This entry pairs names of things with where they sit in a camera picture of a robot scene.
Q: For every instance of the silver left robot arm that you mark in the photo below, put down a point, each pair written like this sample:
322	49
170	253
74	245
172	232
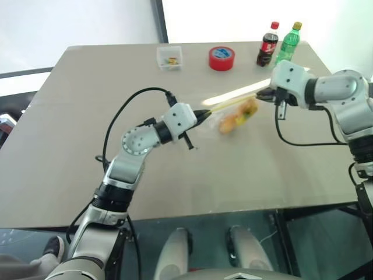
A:
134	143

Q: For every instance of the dark window post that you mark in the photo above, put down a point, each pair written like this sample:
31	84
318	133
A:
159	20

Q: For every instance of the red white device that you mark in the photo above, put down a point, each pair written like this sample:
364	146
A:
6	122

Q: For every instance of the small colourful items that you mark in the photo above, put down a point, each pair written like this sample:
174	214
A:
171	61

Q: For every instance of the green yellow-cap soda bottle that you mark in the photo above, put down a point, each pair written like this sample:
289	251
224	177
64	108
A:
288	43

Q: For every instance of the red tape roll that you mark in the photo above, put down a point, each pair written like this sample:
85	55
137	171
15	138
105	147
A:
221	63

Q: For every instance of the grey rounded leg shape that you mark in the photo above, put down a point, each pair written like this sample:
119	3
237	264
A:
172	253
247	249

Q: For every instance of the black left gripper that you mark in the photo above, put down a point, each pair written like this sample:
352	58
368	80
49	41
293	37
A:
188	141

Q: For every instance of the black table frame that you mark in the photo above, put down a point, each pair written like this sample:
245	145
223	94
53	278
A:
287	242

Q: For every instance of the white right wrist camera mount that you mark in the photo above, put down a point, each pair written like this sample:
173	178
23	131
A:
291	77

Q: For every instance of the orange sprinkled bread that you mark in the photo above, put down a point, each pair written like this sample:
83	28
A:
228	124
247	108

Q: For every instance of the clear yellow-zip plastic bag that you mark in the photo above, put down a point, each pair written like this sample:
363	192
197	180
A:
214	121

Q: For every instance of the clear plastic box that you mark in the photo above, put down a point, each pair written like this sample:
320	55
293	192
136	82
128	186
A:
169	52

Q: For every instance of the grey robot chest plate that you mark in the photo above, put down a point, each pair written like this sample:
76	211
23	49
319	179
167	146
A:
233	276

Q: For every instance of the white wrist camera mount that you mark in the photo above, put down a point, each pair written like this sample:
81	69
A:
291	77
180	116

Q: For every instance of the red-cap cola bottle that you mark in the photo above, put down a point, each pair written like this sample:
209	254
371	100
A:
267	48

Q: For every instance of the grey trouser leg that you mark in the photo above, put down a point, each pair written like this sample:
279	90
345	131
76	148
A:
17	268

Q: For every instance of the dark window rail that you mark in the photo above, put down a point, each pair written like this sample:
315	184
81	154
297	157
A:
26	73

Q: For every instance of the black white-soled shoe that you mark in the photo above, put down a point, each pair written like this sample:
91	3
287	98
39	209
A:
54	248

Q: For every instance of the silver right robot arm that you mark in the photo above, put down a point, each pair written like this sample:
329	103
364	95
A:
346	96

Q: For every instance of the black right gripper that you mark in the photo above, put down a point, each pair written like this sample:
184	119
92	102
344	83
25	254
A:
284	100

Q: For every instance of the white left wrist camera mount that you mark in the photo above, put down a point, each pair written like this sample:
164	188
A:
180	116

